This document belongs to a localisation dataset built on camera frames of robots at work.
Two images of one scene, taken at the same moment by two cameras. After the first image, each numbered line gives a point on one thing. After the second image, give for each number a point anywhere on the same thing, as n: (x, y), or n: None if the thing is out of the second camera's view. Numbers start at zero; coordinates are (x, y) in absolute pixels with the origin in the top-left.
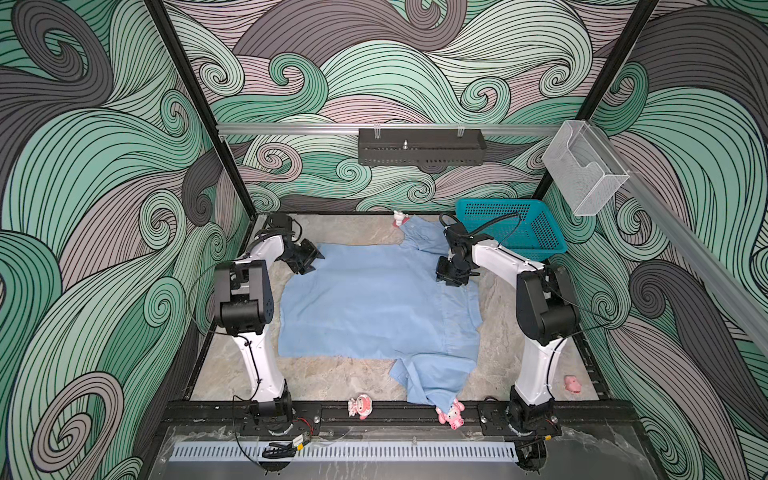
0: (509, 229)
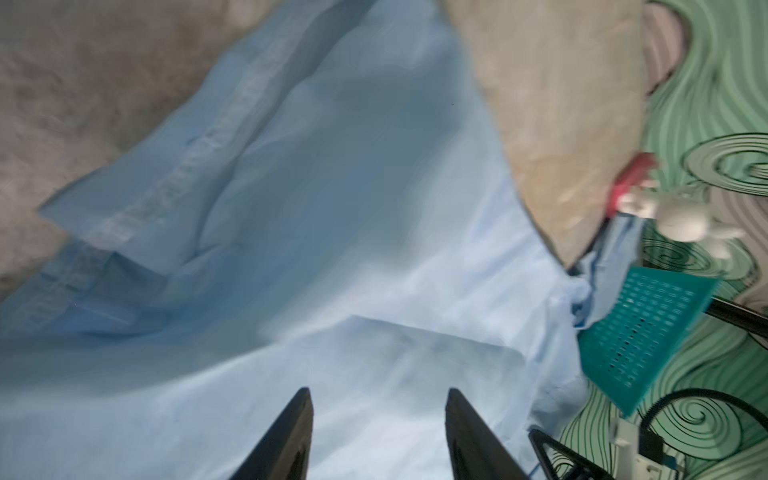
0: (628, 351)
